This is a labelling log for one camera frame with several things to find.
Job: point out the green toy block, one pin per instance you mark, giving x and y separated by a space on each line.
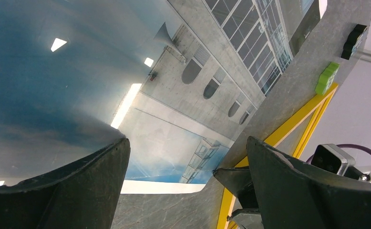
326 78

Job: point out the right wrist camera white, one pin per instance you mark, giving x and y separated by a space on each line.
333 158

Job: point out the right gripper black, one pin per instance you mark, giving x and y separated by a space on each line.
238 181

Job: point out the building photo print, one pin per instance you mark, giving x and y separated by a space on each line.
181 79

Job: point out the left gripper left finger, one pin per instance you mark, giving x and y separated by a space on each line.
80 195

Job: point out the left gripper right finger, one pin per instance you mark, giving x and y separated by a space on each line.
292 194

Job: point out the black blue toy block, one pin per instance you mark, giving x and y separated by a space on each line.
353 41

